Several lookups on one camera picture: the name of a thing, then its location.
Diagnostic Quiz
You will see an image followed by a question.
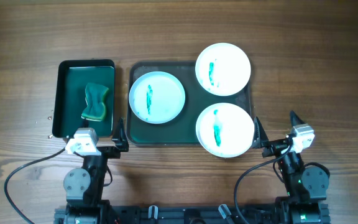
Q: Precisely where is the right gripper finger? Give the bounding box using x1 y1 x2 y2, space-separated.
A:
251 116 269 148
290 110 305 126

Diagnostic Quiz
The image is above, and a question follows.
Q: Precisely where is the white plate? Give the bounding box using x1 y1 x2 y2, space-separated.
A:
129 71 186 124
195 103 254 158
195 43 251 96

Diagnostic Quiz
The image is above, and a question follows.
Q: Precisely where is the green yellow sponge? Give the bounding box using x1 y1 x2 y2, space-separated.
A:
81 83 109 121

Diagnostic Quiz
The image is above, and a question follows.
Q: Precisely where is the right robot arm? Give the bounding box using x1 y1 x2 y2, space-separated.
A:
244 111 331 224

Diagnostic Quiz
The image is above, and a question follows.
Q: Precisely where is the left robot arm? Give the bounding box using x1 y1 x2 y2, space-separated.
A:
54 119 129 224

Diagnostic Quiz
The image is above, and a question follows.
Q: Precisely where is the large dark green tray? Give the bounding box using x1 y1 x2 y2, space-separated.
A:
126 61 253 147

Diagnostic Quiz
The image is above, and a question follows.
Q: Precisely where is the small black water tray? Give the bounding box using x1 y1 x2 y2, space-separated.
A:
52 59 115 138

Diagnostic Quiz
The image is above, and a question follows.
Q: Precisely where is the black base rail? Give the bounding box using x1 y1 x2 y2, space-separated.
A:
53 203 331 224

